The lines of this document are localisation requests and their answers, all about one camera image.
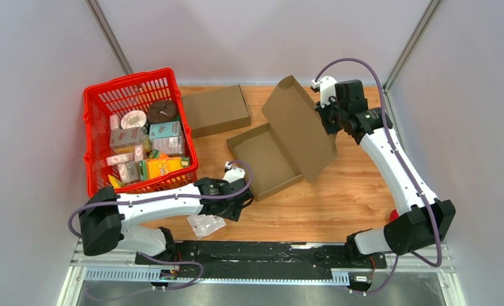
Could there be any brown cardboard box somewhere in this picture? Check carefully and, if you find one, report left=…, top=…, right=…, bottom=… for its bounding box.
left=182, top=85, right=251, bottom=138

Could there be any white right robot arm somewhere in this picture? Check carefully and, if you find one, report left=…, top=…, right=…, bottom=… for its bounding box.
left=311, top=76, right=456, bottom=267

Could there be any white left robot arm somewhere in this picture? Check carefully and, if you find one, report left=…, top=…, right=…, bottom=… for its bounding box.
left=77, top=178, right=254, bottom=265

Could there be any orange snack box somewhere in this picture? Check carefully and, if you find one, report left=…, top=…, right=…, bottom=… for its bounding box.
left=138, top=157, right=190, bottom=180

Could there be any teal snack box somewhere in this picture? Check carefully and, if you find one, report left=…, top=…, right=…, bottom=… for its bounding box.
left=149, top=121, right=183, bottom=141

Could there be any clear plastic bag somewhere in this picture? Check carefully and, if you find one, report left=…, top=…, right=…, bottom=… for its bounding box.
left=187, top=215, right=226, bottom=239

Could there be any red apple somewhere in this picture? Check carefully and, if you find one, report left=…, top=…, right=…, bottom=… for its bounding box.
left=389, top=209, right=400, bottom=222

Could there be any brown round cake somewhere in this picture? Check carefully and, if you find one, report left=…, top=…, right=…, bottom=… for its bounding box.
left=147, top=99, right=179, bottom=124

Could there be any pink white tape roll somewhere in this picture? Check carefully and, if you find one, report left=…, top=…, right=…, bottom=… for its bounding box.
left=120, top=110, right=148, bottom=129

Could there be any pink white carton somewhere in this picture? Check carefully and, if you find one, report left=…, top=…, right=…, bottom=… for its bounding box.
left=109, top=127, right=144, bottom=154

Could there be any red plastic basket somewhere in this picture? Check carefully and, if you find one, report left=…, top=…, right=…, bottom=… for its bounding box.
left=83, top=68, right=199, bottom=196

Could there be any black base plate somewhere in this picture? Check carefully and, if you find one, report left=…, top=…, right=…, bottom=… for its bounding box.
left=158, top=240, right=387, bottom=281

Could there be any aluminium front rail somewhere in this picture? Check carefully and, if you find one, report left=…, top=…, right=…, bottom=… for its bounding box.
left=71, top=242, right=458, bottom=287

